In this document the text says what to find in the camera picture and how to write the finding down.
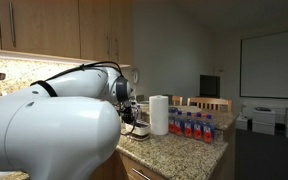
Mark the large round serving tray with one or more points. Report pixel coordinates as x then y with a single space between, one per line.
144 103

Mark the red label water bottle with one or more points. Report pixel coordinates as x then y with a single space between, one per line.
172 121
179 125
188 127
197 129
208 131

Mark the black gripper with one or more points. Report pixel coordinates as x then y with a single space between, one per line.
128 113

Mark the white projector screen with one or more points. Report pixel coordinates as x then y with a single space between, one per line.
272 63

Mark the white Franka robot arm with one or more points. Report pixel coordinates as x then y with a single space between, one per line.
50 133

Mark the white rectangular food container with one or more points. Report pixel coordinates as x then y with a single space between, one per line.
140 128

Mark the black flat screen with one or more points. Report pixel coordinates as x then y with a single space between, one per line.
209 86

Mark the wooden wall cabinet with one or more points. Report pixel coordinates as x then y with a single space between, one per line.
44 23

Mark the small wooden chair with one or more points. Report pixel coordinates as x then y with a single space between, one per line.
176 100

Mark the wide wooden chair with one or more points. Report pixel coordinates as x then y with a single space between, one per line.
210 104

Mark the wooden counter drawer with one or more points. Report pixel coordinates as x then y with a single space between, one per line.
134 168

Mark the white paper towel roll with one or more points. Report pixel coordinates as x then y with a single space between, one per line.
159 115

